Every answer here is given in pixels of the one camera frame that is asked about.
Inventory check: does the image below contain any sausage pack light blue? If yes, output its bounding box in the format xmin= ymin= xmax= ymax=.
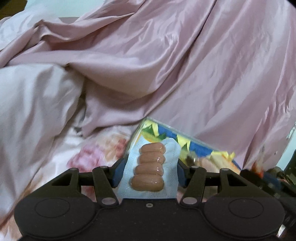
xmin=117 ymin=137 xmax=181 ymax=199

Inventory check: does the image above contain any red spicy snack packet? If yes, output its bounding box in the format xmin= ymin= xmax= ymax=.
xmin=250 ymin=161 xmax=264 ymax=175

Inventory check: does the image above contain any grey shallow cardboard box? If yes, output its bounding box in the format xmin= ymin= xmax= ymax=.
xmin=124 ymin=116 xmax=241 ymax=174

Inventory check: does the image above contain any floral pink quilt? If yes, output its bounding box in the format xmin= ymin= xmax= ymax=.
xmin=0 ymin=124 xmax=144 ymax=241

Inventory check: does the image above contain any pale pink duvet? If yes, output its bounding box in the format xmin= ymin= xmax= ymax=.
xmin=1 ymin=10 xmax=84 ymax=221

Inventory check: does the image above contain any shiny pink satin sheet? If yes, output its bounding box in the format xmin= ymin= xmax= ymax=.
xmin=1 ymin=1 xmax=295 ymax=169

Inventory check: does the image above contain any brown wooden headboard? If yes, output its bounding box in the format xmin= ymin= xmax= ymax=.
xmin=0 ymin=0 xmax=27 ymax=20

